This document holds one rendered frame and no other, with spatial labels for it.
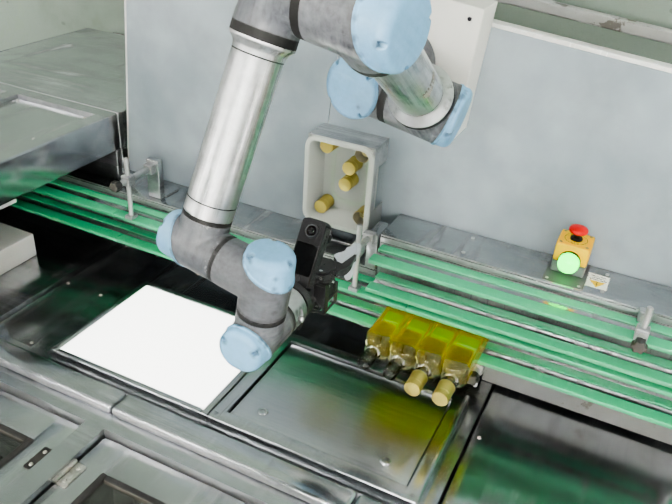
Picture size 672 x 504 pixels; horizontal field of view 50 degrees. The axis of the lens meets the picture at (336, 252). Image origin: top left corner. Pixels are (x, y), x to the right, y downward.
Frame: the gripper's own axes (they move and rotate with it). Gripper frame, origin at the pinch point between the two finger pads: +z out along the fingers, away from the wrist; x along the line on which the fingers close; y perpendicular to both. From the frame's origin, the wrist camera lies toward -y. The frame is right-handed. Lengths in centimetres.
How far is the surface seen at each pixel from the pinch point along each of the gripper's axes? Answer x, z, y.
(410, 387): 16.2, 1.8, 29.6
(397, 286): 3.0, 26.1, 24.0
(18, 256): -102, 12, 42
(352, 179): -15.3, 38.2, 6.8
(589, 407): 49, 30, 42
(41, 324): -78, -4, 46
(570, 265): 38, 33, 10
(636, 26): 34, 98, -26
